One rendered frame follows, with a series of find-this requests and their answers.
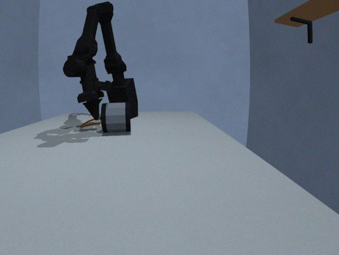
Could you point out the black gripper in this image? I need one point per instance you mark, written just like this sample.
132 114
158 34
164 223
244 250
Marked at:
90 96

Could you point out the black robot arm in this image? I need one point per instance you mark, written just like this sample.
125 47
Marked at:
81 63

